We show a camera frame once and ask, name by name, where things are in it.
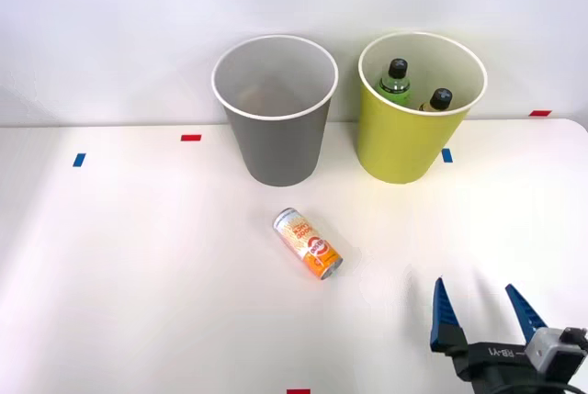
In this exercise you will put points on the orange and white drink can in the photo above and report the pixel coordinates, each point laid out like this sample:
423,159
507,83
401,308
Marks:
308,243

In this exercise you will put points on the yellow-green plastic waste bin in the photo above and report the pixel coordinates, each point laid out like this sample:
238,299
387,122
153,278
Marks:
404,146

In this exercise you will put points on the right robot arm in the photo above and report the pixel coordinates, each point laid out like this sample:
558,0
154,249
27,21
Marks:
553,352

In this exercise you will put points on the green bottle with black cap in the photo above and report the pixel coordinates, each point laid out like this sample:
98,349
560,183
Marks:
396,84

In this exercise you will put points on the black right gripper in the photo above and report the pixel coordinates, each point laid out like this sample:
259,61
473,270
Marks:
496,362

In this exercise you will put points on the yellow bottle with black cap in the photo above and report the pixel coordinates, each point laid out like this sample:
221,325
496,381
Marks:
440,99

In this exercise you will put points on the grey plastic waste bin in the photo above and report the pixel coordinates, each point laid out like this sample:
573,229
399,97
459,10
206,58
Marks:
280,146

